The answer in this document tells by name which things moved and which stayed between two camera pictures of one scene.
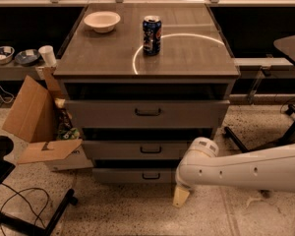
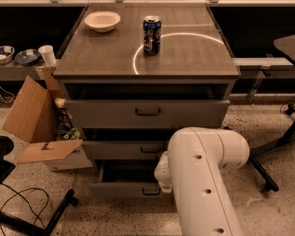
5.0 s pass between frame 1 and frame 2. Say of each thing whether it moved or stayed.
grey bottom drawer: moved
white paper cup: stayed
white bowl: stayed
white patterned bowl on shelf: stayed
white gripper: moved
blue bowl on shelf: stayed
